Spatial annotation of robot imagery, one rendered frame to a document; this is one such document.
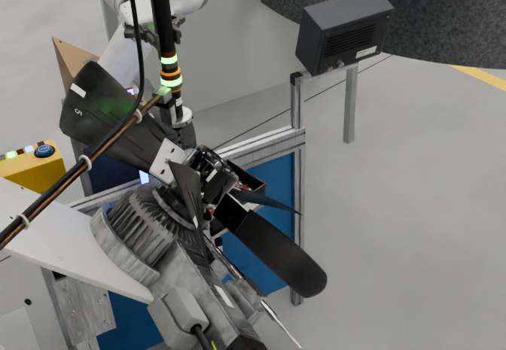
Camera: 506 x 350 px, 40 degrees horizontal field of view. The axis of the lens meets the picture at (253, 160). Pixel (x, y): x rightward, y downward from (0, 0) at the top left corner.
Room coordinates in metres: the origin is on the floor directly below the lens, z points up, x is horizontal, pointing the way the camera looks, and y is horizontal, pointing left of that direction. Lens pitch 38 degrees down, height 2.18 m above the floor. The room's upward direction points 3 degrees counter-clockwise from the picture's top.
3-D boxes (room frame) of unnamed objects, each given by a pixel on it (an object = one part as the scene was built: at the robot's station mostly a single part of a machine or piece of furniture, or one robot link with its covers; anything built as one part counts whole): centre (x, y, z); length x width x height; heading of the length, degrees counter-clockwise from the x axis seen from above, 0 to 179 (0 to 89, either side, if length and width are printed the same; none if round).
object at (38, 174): (1.46, 0.59, 1.02); 0.16 x 0.10 x 0.11; 117
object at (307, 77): (1.88, -0.24, 1.04); 0.24 x 0.03 x 0.03; 117
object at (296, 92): (1.83, -0.15, 0.96); 0.03 x 0.03 x 0.20; 27
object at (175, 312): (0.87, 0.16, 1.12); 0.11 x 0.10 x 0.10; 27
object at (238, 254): (1.64, 0.24, 0.45); 0.82 x 0.01 x 0.66; 117
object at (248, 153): (1.64, 0.24, 0.82); 0.90 x 0.04 x 0.08; 117
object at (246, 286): (0.96, 0.02, 1.08); 0.07 x 0.04 x 0.06; 37
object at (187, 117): (1.26, 0.17, 1.35); 0.09 x 0.07 x 0.10; 152
